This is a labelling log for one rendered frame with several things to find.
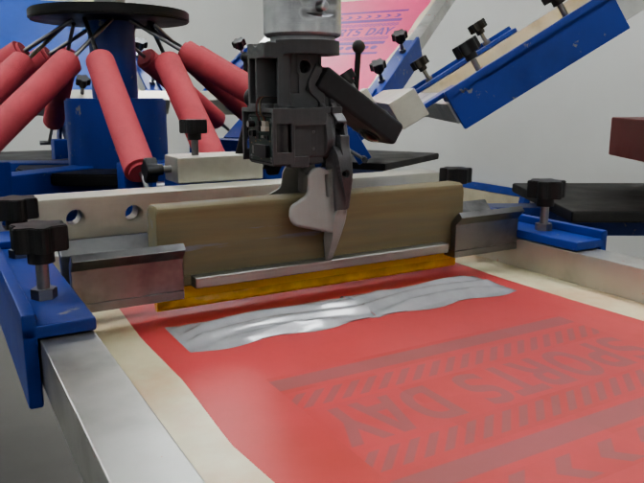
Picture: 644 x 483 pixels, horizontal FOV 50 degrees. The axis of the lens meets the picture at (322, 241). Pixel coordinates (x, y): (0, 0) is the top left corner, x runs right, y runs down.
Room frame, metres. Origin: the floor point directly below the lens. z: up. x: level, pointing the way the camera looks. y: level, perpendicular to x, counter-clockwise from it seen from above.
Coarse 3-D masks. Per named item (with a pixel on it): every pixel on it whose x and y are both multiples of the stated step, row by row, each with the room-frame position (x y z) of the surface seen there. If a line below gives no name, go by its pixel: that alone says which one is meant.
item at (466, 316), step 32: (320, 288) 0.70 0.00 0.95; (352, 288) 0.70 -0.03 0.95; (384, 288) 0.70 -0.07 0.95; (384, 320) 0.60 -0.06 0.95; (416, 320) 0.60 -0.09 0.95; (448, 320) 0.60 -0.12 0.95; (480, 320) 0.60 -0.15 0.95; (512, 320) 0.60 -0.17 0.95; (576, 320) 0.60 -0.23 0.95; (608, 320) 0.60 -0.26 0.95; (640, 320) 0.60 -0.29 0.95
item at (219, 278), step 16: (336, 256) 0.69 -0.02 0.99; (352, 256) 0.69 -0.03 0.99; (368, 256) 0.69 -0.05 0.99; (384, 256) 0.70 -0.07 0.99; (400, 256) 0.71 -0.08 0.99; (416, 256) 0.72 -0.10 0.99; (224, 272) 0.62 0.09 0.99; (240, 272) 0.62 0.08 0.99; (256, 272) 0.63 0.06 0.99; (272, 272) 0.64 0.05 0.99; (288, 272) 0.65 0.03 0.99; (304, 272) 0.65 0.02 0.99
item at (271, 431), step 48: (144, 336) 0.56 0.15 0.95; (288, 336) 0.56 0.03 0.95; (336, 336) 0.56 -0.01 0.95; (384, 336) 0.56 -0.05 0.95; (192, 384) 0.46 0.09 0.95; (240, 384) 0.46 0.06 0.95; (240, 432) 0.39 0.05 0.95; (288, 432) 0.39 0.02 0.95; (288, 480) 0.33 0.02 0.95; (336, 480) 0.33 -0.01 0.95; (384, 480) 0.33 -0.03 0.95; (624, 480) 0.33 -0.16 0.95
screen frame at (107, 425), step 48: (528, 240) 0.79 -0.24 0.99; (624, 288) 0.67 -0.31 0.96; (96, 336) 0.46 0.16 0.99; (48, 384) 0.43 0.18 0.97; (96, 384) 0.38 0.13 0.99; (96, 432) 0.32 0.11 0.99; (144, 432) 0.32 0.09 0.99; (96, 480) 0.30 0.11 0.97; (144, 480) 0.28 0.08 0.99; (192, 480) 0.28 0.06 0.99
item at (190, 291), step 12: (372, 264) 0.72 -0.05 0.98; (384, 264) 0.73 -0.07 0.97; (396, 264) 0.74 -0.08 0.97; (288, 276) 0.67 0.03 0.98; (300, 276) 0.68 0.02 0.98; (312, 276) 0.69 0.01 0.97; (324, 276) 0.69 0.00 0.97; (192, 288) 0.62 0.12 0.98; (204, 288) 0.63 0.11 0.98; (216, 288) 0.63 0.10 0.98; (228, 288) 0.64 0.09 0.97; (240, 288) 0.65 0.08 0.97
